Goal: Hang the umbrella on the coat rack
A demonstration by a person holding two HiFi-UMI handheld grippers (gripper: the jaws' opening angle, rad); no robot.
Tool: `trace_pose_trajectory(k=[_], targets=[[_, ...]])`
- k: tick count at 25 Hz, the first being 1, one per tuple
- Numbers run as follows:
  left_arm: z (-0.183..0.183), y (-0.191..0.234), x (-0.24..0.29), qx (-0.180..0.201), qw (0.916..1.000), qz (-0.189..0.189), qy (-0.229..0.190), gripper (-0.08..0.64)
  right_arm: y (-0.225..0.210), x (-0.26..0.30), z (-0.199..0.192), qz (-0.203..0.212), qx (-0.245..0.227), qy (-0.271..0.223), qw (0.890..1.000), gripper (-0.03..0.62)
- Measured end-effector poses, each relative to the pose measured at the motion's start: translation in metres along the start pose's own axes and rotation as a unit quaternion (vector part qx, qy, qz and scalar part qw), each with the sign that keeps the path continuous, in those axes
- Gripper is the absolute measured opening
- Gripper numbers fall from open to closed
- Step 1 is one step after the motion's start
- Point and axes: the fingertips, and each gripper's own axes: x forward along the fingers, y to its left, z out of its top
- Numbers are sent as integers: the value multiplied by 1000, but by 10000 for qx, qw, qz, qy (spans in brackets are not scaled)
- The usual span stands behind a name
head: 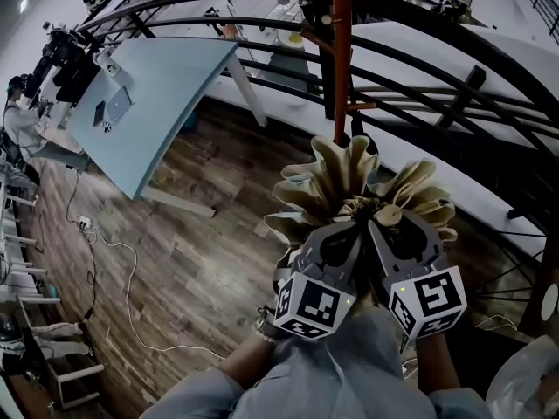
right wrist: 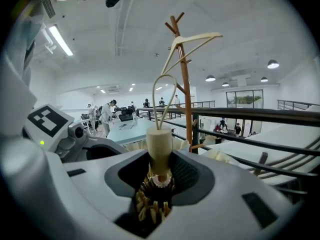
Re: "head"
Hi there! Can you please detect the black floor cable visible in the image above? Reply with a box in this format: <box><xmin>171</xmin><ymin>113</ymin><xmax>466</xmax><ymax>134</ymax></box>
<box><xmin>64</xmin><ymin>167</ymin><xmax>98</xmax><ymax>323</ymax></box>

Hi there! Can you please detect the brown wooden coat rack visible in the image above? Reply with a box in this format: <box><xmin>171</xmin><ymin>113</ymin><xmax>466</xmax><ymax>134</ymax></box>
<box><xmin>300</xmin><ymin>0</ymin><xmax>376</xmax><ymax>146</ymax></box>

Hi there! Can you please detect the person's right forearm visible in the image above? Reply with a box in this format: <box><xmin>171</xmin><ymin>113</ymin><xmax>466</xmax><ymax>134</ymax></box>
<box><xmin>412</xmin><ymin>333</ymin><xmax>462</xmax><ymax>395</ymax></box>

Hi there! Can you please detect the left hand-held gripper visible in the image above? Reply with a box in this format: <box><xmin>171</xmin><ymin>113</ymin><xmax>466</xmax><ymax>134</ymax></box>
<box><xmin>273</xmin><ymin>223</ymin><xmax>364</xmax><ymax>340</ymax></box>

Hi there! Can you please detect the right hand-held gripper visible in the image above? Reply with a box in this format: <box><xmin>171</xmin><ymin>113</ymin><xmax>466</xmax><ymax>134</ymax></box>
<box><xmin>368</xmin><ymin>211</ymin><xmax>466</xmax><ymax>353</ymax></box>

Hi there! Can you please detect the beige cloth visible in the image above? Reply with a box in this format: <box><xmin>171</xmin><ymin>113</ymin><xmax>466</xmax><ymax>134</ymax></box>
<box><xmin>264</xmin><ymin>134</ymin><xmax>459</xmax><ymax>258</ymax></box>

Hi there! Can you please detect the person's light blue shirt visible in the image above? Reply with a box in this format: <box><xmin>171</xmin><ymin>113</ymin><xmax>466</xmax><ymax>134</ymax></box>
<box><xmin>139</xmin><ymin>306</ymin><xmax>494</xmax><ymax>419</ymax></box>

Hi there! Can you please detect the black metal railing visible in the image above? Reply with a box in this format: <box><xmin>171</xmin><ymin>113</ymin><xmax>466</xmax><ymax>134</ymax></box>
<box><xmin>73</xmin><ymin>0</ymin><xmax>559</xmax><ymax>340</ymax></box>

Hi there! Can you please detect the white beaded bracelet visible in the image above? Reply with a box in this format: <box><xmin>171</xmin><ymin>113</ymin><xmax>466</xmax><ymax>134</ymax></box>
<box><xmin>252</xmin><ymin>326</ymin><xmax>280</xmax><ymax>345</ymax></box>

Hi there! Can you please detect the metal wristwatch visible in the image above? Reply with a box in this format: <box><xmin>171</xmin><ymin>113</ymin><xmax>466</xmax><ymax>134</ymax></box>
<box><xmin>255</xmin><ymin>306</ymin><xmax>280</xmax><ymax>338</ymax></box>

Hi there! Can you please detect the white framed wooden desk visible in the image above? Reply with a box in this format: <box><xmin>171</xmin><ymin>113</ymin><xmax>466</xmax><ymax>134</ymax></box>
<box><xmin>25</xmin><ymin>360</ymin><xmax>107</xmax><ymax>412</ymax></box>

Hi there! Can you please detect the black backpack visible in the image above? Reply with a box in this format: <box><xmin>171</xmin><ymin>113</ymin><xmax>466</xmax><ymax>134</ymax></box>
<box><xmin>54</xmin><ymin>45</ymin><xmax>102</xmax><ymax>105</ymax></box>

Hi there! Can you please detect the round white plate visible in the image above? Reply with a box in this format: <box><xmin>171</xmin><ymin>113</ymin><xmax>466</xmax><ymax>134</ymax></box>
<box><xmin>541</xmin><ymin>282</ymin><xmax>559</xmax><ymax>322</ymax></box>

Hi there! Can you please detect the silver closed laptop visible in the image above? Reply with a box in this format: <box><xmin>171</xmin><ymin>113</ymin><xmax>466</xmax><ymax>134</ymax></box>
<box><xmin>106</xmin><ymin>86</ymin><xmax>134</xmax><ymax>122</ymax></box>

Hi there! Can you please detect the white floor cable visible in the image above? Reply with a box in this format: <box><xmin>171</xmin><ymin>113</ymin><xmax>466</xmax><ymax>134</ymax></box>
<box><xmin>85</xmin><ymin>229</ymin><xmax>227</xmax><ymax>361</ymax></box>

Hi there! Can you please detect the person's left forearm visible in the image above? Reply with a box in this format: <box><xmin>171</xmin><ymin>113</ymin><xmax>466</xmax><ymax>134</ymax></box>
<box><xmin>217</xmin><ymin>333</ymin><xmax>285</xmax><ymax>388</ymax></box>

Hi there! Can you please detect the light blue table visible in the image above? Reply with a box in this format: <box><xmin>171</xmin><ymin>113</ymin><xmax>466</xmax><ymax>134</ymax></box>
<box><xmin>67</xmin><ymin>37</ymin><xmax>268</xmax><ymax>218</ymax></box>

